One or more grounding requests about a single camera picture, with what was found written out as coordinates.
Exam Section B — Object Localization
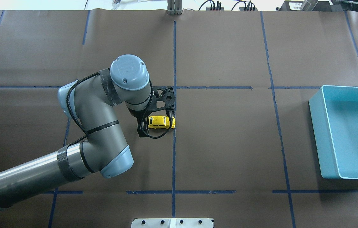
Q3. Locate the black camera cable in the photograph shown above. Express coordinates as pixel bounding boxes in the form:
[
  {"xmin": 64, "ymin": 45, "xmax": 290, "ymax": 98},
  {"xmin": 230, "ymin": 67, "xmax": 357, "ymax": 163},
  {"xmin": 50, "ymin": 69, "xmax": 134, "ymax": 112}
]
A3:
[{"xmin": 66, "ymin": 72, "xmax": 175, "ymax": 140}]

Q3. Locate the turquoise plastic bin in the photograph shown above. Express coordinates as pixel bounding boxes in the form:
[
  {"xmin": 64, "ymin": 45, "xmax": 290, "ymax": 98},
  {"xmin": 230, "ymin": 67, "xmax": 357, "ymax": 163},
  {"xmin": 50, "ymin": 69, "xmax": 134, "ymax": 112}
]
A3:
[{"xmin": 309, "ymin": 85, "xmax": 358, "ymax": 180}]

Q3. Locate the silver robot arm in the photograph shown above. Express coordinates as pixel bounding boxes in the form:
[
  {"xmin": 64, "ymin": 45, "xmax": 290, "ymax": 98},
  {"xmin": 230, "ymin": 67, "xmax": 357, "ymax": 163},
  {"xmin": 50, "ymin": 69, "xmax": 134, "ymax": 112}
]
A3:
[{"xmin": 0, "ymin": 54, "xmax": 153, "ymax": 210}]

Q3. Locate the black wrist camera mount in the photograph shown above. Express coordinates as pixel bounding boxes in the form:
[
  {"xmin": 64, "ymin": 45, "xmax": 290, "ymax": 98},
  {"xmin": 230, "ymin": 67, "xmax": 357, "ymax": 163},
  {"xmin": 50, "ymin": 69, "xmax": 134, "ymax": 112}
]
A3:
[{"xmin": 148, "ymin": 86, "xmax": 176, "ymax": 115}]

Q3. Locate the silver metal cup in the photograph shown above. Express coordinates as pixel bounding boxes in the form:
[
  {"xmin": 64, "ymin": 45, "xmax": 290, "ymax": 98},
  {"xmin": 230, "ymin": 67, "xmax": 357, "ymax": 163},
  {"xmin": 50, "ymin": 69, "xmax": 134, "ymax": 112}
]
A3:
[{"xmin": 300, "ymin": 0, "xmax": 318, "ymax": 12}]

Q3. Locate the yellow beetle toy car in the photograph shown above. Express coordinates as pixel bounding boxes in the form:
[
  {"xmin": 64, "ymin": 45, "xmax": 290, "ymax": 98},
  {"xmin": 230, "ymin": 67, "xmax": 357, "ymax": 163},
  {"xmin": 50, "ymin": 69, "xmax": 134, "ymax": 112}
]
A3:
[{"xmin": 148, "ymin": 116, "xmax": 170, "ymax": 129}]

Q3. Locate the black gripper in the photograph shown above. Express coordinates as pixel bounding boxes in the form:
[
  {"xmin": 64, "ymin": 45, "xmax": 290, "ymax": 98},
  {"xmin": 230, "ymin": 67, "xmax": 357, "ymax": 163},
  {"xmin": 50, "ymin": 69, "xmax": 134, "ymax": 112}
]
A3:
[{"xmin": 127, "ymin": 108, "xmax": 151, "ymax": 138}]

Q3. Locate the aluminium frame post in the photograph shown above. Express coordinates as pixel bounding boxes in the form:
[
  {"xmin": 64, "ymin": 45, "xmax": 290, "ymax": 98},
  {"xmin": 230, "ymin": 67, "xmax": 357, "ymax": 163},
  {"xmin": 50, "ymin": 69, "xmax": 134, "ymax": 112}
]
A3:
[{"xmin": 167, "ymin": 0, "xmax": 183, "ymax": 15}]

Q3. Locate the white camera stand post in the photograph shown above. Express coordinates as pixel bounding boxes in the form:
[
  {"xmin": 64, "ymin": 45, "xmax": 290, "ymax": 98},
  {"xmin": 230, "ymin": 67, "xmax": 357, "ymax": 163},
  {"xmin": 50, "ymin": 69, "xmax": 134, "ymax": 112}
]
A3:
[{"xmin": 131, "ymin": 218, "xmax": 215, "ymax": 228}]

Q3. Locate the black flat box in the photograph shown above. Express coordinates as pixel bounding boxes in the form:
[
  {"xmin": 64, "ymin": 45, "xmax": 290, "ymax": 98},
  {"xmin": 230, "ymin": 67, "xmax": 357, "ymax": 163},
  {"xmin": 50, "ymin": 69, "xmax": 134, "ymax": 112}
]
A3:
[{"xmin": 276, "ymin": 0, "xmax": 332, "ymax": 12}]

